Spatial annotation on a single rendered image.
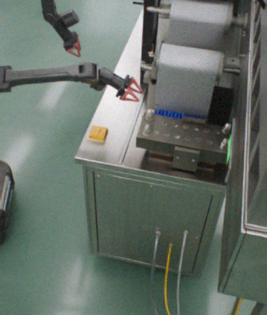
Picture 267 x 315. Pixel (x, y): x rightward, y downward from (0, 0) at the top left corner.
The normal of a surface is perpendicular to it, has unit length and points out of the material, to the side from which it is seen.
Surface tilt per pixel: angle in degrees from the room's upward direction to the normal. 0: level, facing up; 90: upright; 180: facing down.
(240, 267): 90
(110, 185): 90
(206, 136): 0
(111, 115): 0
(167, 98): 90
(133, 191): 90
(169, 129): 0
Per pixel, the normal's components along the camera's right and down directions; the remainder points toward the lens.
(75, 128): 0.03, -0.71
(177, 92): -0.22, 0.68
